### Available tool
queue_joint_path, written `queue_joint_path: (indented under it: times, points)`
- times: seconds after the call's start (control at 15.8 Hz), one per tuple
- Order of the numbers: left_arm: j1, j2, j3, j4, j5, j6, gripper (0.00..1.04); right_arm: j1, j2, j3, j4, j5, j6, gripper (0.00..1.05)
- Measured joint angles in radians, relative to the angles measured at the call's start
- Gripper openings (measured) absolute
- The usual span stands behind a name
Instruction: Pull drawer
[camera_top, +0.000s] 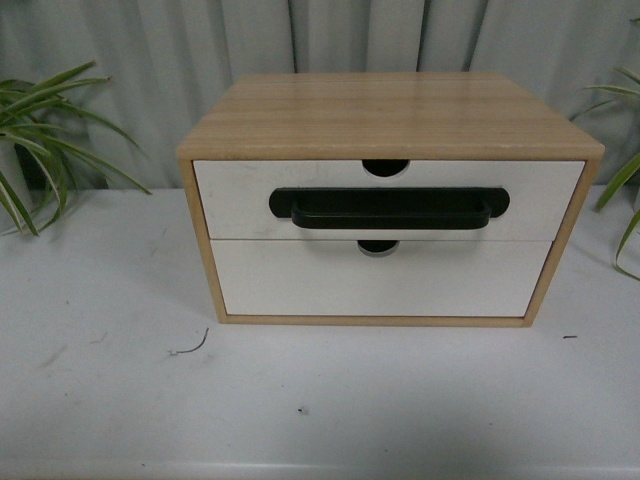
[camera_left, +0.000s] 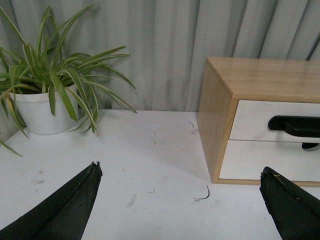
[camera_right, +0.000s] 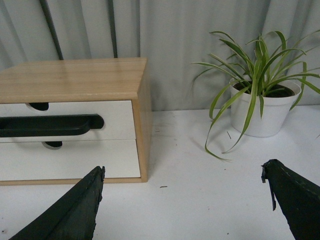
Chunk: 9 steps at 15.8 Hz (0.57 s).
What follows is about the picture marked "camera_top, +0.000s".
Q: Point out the black drawer handle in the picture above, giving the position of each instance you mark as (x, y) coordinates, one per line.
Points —
(360, 208)

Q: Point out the white drawer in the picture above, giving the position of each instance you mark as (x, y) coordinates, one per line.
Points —
(418, 278)
(235, 196)

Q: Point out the light wooden drawer cabinet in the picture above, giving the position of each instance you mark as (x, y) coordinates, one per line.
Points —
(385, 120)

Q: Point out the grey corrugated backdrop curtain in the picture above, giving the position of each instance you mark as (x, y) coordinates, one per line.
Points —
(168, 62)

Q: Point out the green spider plant left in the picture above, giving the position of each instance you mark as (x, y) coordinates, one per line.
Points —
(32, 118)

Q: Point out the green spider plant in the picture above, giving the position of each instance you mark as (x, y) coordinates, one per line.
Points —
(32, 118)
(629, 169)

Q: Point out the green spider plant right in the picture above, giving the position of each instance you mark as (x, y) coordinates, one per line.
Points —
(629, 169)

